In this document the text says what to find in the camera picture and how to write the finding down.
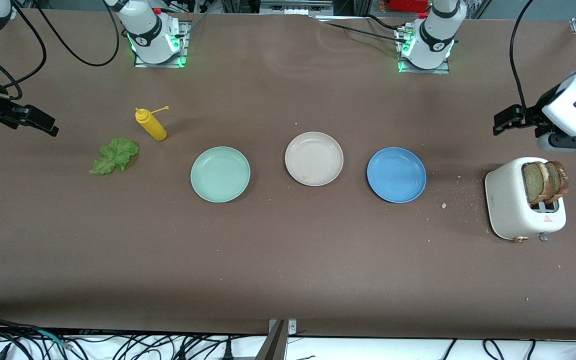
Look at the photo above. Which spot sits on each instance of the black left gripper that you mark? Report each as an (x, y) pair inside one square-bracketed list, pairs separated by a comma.
[(532, 116)]

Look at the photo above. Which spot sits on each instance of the brown bread slice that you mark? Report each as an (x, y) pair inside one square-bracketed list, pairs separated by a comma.
[(534, 182), (560, 180)]

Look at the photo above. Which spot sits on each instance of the green lettuce leaf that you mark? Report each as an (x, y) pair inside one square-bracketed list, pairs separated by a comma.
[(115, 155)]

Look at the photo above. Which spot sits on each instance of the yellow mustard squeeze bottle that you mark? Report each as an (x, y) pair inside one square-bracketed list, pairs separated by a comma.
[(155, 130)]

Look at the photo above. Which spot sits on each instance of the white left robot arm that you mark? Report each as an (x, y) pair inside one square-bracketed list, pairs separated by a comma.
[(433, 35)]

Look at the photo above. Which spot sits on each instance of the blue plate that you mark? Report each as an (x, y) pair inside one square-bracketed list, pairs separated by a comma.
[(396, 175)]

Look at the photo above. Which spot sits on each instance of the beige plate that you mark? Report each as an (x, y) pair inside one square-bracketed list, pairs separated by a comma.
[(314, 159)]

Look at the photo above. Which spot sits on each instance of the mint green plate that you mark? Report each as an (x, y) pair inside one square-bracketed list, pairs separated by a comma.
[(220, 175)]

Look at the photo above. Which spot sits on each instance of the white toaster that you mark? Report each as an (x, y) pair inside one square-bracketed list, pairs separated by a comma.
[(505, 200)]

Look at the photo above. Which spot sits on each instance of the red background object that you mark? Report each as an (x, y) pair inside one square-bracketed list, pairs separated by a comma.
[(408, 5)]

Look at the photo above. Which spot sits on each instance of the silver background box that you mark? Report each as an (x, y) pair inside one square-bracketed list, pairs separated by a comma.
[(293, 7)]

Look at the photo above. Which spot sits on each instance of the grey metal strut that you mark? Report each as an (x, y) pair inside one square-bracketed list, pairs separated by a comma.
[(273, 347)]

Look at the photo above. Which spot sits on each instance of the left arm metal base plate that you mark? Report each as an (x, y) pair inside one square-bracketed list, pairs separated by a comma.
[(425, 71)]

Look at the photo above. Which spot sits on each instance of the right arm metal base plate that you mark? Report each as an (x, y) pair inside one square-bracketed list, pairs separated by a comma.
[(183, 45)]

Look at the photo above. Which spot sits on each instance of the silver metal bracket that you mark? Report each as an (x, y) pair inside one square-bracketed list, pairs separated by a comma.
[(292, 327)]

